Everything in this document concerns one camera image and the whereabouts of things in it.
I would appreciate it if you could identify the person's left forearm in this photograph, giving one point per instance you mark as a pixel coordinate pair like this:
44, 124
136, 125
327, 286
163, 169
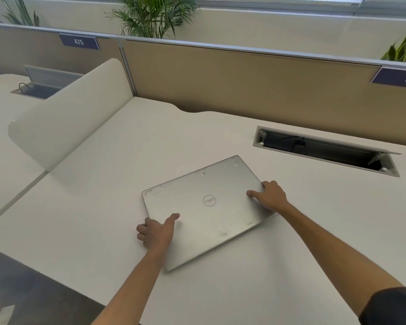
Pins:
132, 287

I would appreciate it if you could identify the person's right thumb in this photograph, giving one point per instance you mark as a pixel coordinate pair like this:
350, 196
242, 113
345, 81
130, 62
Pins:
254, 192

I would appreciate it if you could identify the white curved desk divider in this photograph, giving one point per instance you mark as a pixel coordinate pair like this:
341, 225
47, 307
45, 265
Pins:
67, 111

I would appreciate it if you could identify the green broad-leaf plant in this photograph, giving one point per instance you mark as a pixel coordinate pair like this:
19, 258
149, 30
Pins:
404, 47

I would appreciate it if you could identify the person's right forearm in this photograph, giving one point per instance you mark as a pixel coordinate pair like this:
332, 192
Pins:
338, 253

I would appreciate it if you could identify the silver laptop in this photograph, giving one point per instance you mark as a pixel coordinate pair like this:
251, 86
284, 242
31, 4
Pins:
206, 209

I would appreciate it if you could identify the person's left thumb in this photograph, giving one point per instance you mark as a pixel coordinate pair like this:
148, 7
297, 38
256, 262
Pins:
172, 217

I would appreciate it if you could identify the person's right hand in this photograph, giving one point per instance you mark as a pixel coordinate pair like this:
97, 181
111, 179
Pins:
273, 198

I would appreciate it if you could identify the person's left hand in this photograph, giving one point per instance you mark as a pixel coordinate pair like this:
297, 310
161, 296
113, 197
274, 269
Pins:
157, 233

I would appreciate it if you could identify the beige cubicle partition panel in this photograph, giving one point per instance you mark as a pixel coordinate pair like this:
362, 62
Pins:
270, 87
50, 55

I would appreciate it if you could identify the black shirt sleeve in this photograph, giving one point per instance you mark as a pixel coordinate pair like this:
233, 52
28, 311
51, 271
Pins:
390, 306

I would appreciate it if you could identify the green palm plant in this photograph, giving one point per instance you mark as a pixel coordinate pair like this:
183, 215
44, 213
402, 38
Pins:
18, 13
152, 16

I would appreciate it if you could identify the dark blue number label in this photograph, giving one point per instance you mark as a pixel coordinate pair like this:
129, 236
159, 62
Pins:
397, 78
79, 41

